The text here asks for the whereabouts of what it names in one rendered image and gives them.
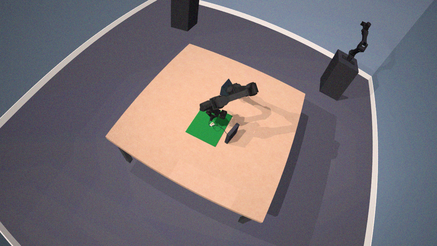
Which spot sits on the green circuit board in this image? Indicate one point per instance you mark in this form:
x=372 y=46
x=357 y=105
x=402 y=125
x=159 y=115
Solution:
x=200 y=128

